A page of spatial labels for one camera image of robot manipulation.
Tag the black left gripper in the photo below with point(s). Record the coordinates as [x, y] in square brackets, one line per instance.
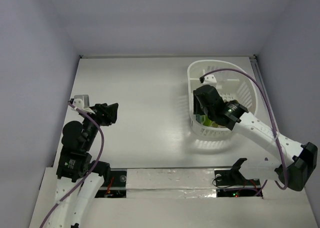
[107, 113]

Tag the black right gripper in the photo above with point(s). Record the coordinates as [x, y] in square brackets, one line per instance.
[198, 108]

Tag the teal patterned plate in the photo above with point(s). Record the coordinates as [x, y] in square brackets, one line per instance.
[199, 118]

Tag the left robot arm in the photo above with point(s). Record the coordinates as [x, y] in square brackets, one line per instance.
[79, 177]

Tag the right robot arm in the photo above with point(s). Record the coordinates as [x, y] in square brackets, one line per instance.
[297, 161]

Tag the white plastic dish rack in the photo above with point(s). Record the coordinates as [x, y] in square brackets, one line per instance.
[230, 86]

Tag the lime green plate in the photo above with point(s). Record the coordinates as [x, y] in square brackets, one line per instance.
[206, 121]

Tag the beige plate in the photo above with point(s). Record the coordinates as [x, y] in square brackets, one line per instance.
[215, 125]

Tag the silver foil covered bar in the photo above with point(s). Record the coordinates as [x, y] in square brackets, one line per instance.
[170, 183]

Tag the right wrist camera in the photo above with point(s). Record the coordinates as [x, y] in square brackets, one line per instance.
[208, 80]

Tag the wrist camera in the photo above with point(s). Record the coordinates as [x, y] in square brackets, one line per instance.
[81, 102]
[208, 80]

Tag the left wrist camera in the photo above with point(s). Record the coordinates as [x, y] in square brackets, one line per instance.
[81, 102]

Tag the aluminium rail right edge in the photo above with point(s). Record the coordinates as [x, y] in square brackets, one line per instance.
[259, 79]

